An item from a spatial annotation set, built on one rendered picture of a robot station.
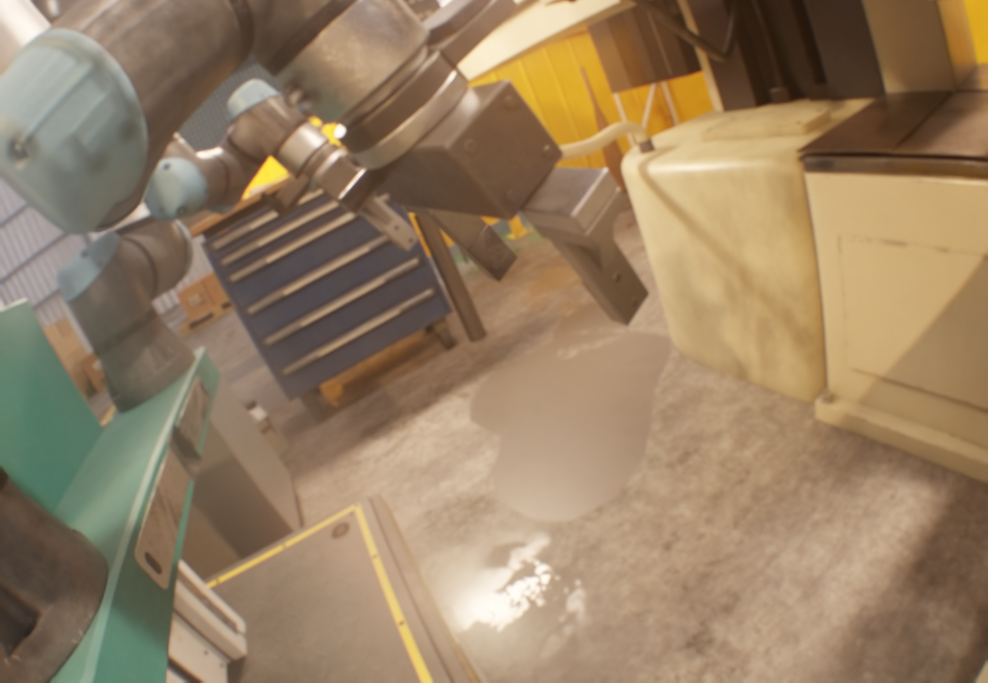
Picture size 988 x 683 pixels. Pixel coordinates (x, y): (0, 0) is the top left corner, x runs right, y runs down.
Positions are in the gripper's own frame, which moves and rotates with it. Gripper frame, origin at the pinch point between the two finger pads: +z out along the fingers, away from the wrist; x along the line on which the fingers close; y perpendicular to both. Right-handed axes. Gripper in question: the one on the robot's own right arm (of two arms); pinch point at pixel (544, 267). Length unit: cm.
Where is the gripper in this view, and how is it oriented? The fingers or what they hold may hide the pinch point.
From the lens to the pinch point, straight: 34.2
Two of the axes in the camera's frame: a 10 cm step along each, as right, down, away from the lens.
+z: 5.8, 5.6, 5.8
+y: -5.9, 7.9, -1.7
